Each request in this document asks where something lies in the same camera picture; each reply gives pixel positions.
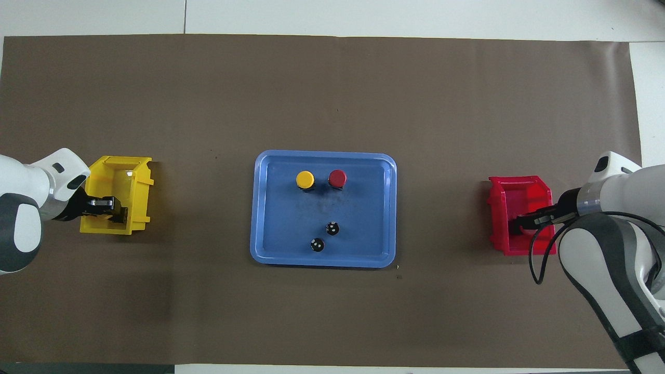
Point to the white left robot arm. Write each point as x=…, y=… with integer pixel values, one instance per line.
x=21, y=234

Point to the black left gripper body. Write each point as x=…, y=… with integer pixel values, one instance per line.
x=75, y=205

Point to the brown paper table mat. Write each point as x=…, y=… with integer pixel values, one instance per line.
x=332, y=78

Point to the blue plastic tray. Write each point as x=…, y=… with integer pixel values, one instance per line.
x=291, y=223

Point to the yellow plastic storage bin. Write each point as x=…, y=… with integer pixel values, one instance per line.
x=111, y=176

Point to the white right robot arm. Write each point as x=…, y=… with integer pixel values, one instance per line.
x=597, y=259

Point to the black button upper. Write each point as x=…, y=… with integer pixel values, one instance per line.
x=332, y=228

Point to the black button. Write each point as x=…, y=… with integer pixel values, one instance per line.
x=317, y=245
x=332, y=228

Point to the black button lower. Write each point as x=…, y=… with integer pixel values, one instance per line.
x=317, y=245

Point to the red plastic storage bin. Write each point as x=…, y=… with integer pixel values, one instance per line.
x=519, y=195

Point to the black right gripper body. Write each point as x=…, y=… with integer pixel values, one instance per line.
x=568, y=205

